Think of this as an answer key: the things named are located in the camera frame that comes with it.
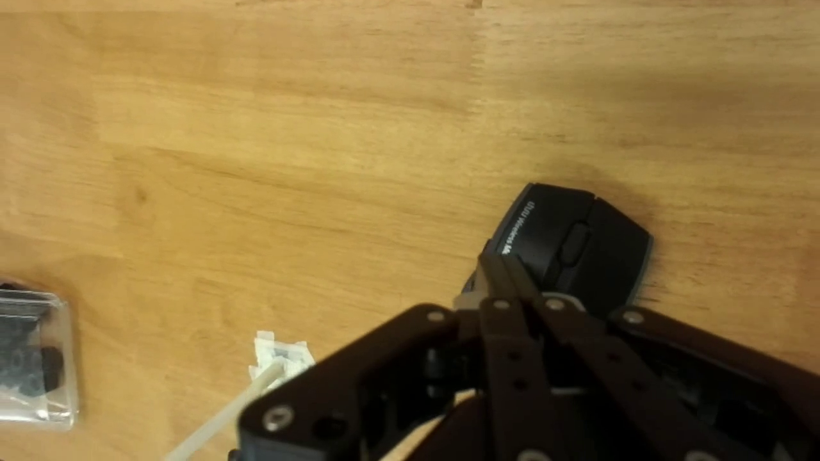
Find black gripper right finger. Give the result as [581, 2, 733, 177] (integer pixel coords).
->
[537, 292, 820, 461]

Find clear bag with black parts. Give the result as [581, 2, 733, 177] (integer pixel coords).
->
[0, 281, 80, 431]

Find white crumpled paper label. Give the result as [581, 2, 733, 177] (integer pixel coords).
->
[248, 331, 315, 388]

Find black computer mouse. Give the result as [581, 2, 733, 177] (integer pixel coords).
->
[479, 182, 654, 318]

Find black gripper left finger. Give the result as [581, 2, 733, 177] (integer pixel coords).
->
[234, 253, 555, 461]

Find white cable tie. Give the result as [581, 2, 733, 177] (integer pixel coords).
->
[164, 363, 285, 461]

